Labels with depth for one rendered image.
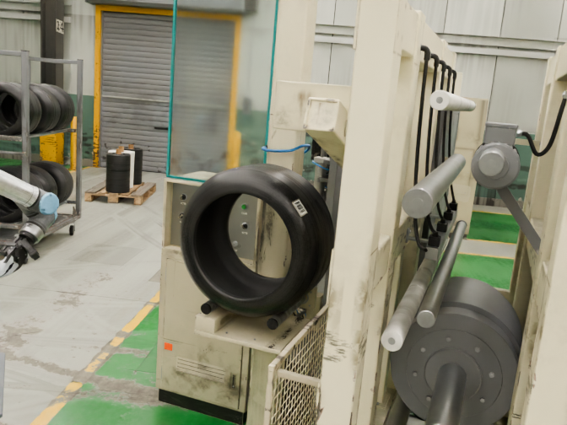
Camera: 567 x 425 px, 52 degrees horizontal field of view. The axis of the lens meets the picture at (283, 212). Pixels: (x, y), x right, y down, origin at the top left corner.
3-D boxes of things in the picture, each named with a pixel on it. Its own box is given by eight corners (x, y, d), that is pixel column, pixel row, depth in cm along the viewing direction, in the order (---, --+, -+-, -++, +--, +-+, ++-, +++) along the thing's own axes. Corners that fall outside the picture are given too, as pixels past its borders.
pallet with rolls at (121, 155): (106, 187, 946) (107, 141, 930) (155, 191, 950) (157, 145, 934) (83, 201, 828) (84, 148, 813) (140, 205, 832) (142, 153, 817)
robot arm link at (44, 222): (35, 201, 256) (48, 217, 262) (18, 221, 247) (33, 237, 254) (51, 200, 251) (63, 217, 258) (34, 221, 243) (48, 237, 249)
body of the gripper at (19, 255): (5, 263, 242) (22, 242, 250) (22, 266, 239) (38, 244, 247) (-3, 251, 237) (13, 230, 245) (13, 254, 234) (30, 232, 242)
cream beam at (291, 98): (326, 125, 232) (330, 88, 229) (388, 131, 224) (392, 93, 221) (269, 128, 176) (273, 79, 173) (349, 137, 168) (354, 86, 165)
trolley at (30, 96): (27, 228, 659) (26, 55, 621) (82, 233, 658) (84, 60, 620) (-41, 260, 529) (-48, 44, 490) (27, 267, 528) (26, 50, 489)
